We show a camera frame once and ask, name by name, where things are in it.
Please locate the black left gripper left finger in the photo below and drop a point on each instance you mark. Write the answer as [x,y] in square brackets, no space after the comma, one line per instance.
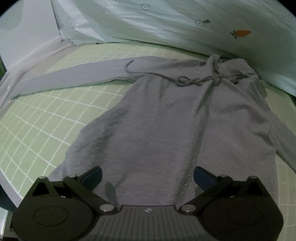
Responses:
[83,185]

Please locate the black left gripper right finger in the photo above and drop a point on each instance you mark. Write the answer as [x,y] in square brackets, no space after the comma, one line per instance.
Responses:
[207,182]

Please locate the grey zip hoodie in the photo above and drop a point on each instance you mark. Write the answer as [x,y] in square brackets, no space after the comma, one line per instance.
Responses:
[179,114]

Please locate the green grid mat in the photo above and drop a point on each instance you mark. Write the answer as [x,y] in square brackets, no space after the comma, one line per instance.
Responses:
[37,130]

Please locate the clear plastic storage bag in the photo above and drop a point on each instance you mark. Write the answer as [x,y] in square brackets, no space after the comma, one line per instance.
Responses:
[34,65]

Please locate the pale green carrot print quilt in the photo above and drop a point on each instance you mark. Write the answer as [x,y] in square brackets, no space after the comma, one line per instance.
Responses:
[261,32]

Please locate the pale blue pillow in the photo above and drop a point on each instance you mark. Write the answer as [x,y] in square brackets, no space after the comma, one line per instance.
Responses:
[26,27]

